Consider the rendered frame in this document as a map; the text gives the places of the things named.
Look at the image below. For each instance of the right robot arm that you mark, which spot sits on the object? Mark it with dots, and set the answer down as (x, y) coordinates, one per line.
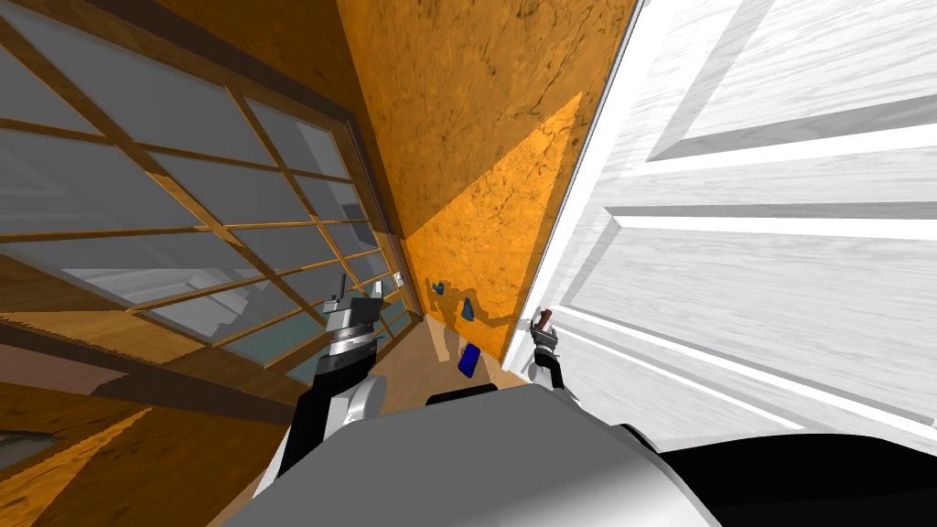
(798, 483)

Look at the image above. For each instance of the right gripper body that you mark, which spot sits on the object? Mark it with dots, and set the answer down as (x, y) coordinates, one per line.
(544, 338)

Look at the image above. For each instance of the wooden lattice window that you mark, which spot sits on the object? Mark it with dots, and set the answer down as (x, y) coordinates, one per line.
(183, 190)

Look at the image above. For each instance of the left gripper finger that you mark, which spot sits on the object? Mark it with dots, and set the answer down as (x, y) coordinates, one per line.
(340, 290)
(377, 290)

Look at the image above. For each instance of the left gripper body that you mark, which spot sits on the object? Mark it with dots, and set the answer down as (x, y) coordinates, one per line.
(353, 316)

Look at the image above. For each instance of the blue flat block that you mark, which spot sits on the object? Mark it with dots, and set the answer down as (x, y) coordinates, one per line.
(469, 360)

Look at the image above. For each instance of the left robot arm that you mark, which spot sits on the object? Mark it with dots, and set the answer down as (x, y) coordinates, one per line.
(323, 399)

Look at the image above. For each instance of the white panelled door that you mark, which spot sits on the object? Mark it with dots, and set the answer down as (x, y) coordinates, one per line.
(747, 278)

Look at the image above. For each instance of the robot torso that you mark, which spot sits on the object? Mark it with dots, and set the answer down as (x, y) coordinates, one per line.
(468, 461)

